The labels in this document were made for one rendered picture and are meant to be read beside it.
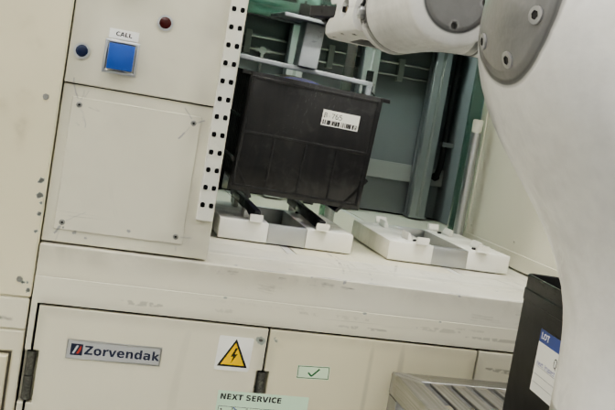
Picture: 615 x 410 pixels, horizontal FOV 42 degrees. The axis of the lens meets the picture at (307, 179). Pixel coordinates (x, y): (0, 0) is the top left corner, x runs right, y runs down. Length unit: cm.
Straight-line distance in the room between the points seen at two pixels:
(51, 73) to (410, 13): 46
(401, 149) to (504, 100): 167
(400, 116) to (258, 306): 105
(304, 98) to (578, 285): 89
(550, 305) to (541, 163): 59
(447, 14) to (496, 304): 54
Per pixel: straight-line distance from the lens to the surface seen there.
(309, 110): 120
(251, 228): 121
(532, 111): 31
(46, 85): 98
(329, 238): 123
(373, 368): 109
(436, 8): 69
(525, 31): 31
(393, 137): 199
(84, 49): 98
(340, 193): 123
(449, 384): 108
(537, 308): 94
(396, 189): 200
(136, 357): 103
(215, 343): 103
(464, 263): 132
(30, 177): 99
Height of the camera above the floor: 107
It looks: 4 degrees down
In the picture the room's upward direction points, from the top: 10 degrees clockwise
